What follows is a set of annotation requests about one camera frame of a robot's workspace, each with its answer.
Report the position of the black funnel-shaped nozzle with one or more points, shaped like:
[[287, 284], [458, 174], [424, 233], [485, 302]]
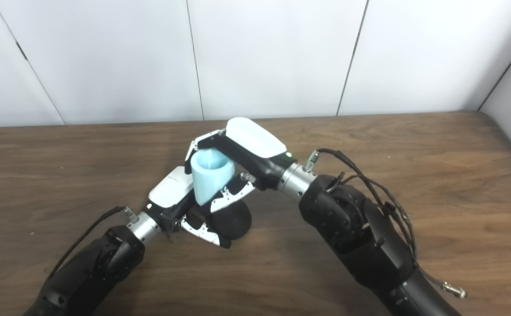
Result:
[[233, 221]]

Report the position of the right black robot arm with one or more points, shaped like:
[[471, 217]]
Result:
[[356, 232]]

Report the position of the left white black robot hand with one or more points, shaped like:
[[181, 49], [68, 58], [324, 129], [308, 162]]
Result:
[[172, 188]]

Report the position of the light blue cylinder cup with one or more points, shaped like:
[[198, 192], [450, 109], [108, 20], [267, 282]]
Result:
[[209, 180]]

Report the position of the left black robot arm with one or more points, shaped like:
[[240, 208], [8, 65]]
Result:
[[93, 267]]

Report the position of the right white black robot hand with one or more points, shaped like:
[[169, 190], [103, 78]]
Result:
[[253, 140]]

